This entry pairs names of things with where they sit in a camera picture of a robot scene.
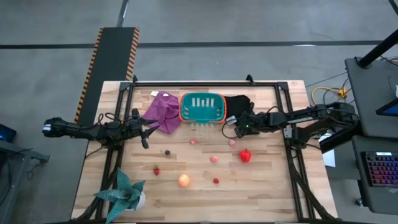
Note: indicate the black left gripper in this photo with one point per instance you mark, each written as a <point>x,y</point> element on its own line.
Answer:
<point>134,124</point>

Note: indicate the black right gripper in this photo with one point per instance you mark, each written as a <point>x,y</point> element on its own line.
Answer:
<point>250,123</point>

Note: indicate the pink toy cube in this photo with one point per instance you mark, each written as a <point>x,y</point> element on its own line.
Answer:
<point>231,142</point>
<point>213,159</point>
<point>193,142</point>

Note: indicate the red toy bell pepper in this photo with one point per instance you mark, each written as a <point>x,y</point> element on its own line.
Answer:
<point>245,155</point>

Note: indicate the dark toy blueberry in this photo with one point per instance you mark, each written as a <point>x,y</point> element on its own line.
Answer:
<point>167,152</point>

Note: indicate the red toy raspberry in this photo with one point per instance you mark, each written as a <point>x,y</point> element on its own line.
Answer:
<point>216,180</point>

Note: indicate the orange toy peach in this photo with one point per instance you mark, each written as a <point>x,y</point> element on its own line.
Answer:
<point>184,180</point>

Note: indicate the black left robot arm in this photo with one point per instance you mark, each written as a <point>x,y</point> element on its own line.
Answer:
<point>81,129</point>

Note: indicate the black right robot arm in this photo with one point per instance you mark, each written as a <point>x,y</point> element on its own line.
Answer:
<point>304,118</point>

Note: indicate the purple cloth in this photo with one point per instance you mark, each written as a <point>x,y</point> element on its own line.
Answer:
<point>164,113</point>

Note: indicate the black cloth with white label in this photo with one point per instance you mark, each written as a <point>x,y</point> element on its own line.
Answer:
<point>236,104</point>

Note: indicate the teal basket with orange rim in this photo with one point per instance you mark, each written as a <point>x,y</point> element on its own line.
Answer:
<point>202,110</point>

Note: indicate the red toy strawberry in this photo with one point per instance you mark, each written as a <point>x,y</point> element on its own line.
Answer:
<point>156,171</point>

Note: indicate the green plant in white pot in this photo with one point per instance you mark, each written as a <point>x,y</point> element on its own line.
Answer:
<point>124,194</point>

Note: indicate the black hazard-striped floor mat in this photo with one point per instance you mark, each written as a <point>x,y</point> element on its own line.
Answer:
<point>112,53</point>

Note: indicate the white paper sheet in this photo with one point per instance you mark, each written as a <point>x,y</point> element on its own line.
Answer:
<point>329,157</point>

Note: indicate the black flat panel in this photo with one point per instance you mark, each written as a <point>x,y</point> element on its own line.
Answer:
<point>339,140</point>

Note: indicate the black floor stand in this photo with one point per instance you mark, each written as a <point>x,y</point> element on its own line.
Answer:
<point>18,155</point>

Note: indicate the grey side desk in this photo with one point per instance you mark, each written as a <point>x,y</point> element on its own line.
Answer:
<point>373,90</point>

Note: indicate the blue-lit black device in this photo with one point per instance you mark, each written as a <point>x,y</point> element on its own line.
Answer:
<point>7,133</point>

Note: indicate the backlit keyboard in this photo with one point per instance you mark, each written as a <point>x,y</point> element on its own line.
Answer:
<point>382,169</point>

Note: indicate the dark laptop screen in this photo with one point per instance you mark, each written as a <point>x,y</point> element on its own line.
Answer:
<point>390,109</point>

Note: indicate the black pole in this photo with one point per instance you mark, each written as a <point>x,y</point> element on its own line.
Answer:
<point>377,49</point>

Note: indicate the black aluminium table frame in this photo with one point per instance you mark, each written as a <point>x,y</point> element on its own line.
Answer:
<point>202,84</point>

